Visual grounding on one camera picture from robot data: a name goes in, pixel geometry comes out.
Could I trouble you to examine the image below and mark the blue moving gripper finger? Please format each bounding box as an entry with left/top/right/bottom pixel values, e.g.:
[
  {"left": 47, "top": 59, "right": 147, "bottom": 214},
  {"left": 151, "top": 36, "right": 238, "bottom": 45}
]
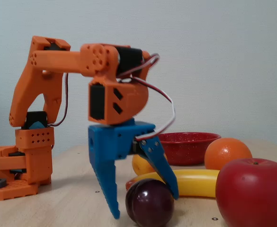
[{"left": 139, "top": 136, "right": 179, "bottom": 201}]

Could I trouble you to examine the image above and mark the blue gripper body black servo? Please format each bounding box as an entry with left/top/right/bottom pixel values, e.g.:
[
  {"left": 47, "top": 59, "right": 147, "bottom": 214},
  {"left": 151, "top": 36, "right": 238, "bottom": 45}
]
[{"left": 88, "top": 118, "right": 157, "bottom": 164}]

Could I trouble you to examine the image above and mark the red apple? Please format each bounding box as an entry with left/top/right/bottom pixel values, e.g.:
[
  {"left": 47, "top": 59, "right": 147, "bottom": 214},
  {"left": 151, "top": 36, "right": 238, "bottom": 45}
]
[{"left": 215, "top": 157, "right": 277, "bottom": 227}]

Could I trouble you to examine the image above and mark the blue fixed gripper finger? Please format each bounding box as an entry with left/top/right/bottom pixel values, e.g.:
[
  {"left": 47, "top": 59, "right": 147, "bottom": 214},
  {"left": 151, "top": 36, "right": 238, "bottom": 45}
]
[{"left": 90, "top": 160, "right": 121, "bottom": 219}]

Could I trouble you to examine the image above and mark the yellow orange peach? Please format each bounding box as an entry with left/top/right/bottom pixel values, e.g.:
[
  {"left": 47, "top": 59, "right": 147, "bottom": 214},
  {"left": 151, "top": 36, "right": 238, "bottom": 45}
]
[{"left": 132, "top": 153, "right": 169, "bottom": 176}]

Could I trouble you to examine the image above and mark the dark purple plum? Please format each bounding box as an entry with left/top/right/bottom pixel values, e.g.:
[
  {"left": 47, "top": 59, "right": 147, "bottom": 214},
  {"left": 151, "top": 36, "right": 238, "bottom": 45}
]
[{"left": 125, "top": 178, "right": 175, "bottom": 227}]

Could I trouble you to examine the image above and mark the red white black servo cable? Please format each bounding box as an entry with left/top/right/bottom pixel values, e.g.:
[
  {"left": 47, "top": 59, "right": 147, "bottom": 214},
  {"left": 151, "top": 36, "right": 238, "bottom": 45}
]
[
  {"left": 118, "top": 53, "right": 177, "bottom": 142},
  {"left": 48, "top": 72, "right": 69, "bottom": 127}
]

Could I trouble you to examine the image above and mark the red speckled bowl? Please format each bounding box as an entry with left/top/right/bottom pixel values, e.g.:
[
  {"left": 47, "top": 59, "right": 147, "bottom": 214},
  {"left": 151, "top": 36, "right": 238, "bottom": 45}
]
[{"left": 157, "top": 132, "right": 222, "bottom": 166}]

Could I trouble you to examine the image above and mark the yellow plastic banana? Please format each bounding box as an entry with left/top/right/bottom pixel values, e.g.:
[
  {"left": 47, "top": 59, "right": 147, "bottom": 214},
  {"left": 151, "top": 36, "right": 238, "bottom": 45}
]
[{"left": 125, "top": 169, "right": 221, "bottom": 198}]

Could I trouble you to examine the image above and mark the orange lattice robot base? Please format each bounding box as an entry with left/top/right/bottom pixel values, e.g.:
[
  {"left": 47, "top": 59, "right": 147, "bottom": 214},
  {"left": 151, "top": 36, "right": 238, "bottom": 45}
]
[{"left": 0, "top": 137, "right": 53, "bottom": 201}]

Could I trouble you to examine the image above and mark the orange fruit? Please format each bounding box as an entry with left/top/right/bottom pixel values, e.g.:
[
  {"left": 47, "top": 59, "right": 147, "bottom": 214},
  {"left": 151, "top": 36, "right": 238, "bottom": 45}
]
[{"left": 204, "top": 138, "right": 253, "bottom": 171}]

